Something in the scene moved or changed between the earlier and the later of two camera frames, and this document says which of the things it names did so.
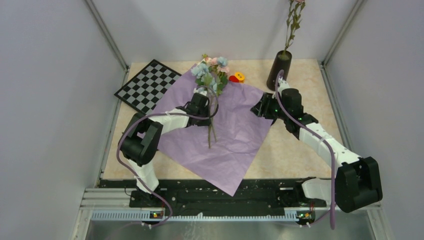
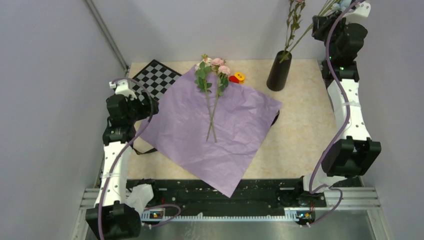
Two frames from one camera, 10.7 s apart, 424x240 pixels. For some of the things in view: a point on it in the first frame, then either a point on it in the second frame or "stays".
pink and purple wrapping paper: [222, 151] stays
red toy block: [233, 78] stays
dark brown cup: [282, 61] stays
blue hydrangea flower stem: [204, 80] → [333, 6]
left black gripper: [205, 122] → [145, 108]
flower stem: [295, 9] stays
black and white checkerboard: [143, 91] stays
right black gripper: [261, 109] → [320, 24]
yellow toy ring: [240, 77] stays
